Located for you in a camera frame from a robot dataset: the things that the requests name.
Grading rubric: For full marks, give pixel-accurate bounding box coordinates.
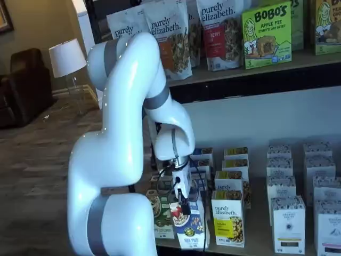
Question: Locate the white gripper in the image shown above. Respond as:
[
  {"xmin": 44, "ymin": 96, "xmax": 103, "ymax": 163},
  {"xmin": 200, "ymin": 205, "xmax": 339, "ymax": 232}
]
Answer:
[{"xmin": 171, "ymin": 165, "xmax": 192, "ymax": 217}]

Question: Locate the blue white oatmeal box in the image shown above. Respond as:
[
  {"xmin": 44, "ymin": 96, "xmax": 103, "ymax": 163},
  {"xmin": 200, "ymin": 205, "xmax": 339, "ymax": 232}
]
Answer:
[
  {"xmin": 190, "ymin": 158, "xmax": 215, "ymax": 174},
  {"xmin": 190, "ymin": 170, "xmax": 207, "ymax": 201},
  {"xmin": 169, "ymin": 199, "xmax": 212, "ymax": 250},
  {"xmin": 191, "ymin": 147, "xmax": 214, "ymax": 161}
]

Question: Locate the green white oatmeal box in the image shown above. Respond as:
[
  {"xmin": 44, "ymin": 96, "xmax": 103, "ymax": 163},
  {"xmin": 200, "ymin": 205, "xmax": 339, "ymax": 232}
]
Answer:
[
  {"xmin": 145, "ymin": 189, "xmax": 175, "ymax": 239},
  {"xmin": 150, "ymin": 174, "xmax": 173, "ymax": 191}
]

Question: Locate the yellow white oatmeal box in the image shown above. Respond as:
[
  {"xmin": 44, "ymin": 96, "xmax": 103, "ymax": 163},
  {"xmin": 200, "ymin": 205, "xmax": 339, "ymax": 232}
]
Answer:
[
  {"xmin": 223, "ymin": 147, "xmax": 249, "ymax": 161},
  {"xmin": 214, "ymin": 170, "xmax": 252, "ymax": 210},
  {"xmin": 211, "ymin": 189, "xmax": 245, "ymax": 247},
  {"xmin": 221, "ymin": 158, "xmax": 250, "ymax": 174}
]

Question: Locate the white tea box black band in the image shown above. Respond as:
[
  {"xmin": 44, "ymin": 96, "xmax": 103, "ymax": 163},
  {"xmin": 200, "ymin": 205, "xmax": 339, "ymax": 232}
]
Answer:
[{"xmin": 270, "ymin": 195, "xmax": 307, "ymax": 255}]

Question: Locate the white tea box pink band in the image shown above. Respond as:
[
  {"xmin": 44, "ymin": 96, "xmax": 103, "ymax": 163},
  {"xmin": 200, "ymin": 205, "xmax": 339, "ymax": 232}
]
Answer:
[{"xmin": 316, "ymin": 213, "xmax": 341, "ymax": 256}]

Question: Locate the green Bobo's apple pie box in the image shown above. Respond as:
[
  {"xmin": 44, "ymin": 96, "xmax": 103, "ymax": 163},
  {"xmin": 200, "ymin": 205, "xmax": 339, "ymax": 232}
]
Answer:
[{"xmin": 241, "ymin": 0, "xmax": 293, "ymax": 71}]

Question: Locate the granola bag orange label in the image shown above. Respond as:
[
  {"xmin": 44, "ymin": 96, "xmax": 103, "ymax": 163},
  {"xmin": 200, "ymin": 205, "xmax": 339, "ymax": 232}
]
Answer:
[{"xmin": 143, "ymin": 0, "xmax": 193, "ymax": 82}]

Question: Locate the white granola bag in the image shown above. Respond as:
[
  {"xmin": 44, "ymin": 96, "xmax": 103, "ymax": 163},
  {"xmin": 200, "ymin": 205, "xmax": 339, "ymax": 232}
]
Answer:
[{"xmin": 186, "ymin": 0, "xmax": 204, "ymax": 68}]

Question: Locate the granola bag red label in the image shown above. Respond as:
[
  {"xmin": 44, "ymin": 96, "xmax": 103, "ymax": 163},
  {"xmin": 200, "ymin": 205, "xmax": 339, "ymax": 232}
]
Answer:
[{"xmin": 196, "ymin": 0, "xmax": 244, "ymax": 72}]

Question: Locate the white shade floor lamp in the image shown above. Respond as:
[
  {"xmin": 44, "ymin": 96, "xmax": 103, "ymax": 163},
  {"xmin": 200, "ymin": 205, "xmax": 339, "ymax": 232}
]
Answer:
[{"xmin": 48, "ymin": 37, "xmax": 88, "ymax": 117}]

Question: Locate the granola bag blue label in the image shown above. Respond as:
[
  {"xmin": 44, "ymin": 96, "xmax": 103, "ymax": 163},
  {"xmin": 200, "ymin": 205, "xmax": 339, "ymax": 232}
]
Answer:
[{"xmin": 106, "ymin": 7, "xmax": 150, "ymax": 41}]

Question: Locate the dark brown armchair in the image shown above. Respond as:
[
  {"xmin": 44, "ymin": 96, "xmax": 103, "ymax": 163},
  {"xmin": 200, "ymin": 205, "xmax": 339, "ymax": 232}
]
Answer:
[{"xmin": 0, "ymin": 47, "xmax": 55, "ymax": 130}]

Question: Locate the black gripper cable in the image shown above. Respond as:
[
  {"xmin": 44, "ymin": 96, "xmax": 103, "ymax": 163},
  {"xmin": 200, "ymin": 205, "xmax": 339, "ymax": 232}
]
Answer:
[{"xmin": 156, "ymin": 159, "xmax": 212, "ymax": 252}]

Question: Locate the black frame wooden shelf unit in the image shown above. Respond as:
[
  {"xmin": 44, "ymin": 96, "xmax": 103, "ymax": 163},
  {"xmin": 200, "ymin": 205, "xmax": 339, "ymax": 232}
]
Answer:
[{"xmin": 85, "ymin": 0, "xmax": 341, "ymax": 256}]

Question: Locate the dark framed wall picture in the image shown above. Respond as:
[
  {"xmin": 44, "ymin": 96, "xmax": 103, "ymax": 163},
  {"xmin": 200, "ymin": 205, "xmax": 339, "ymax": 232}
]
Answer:
[{"xmin": 0, "ymin": 0, "xmax": 15, "ymax": 34}]

